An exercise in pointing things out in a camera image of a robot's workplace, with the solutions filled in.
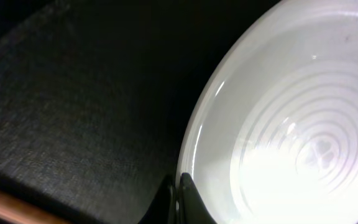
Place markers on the round black tray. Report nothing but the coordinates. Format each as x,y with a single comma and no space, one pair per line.
95,97

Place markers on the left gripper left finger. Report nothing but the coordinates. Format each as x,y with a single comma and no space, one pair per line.
162,210

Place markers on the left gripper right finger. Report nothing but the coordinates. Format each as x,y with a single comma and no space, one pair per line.
191,210

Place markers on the grey plate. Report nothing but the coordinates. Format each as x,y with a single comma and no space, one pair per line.
273,137

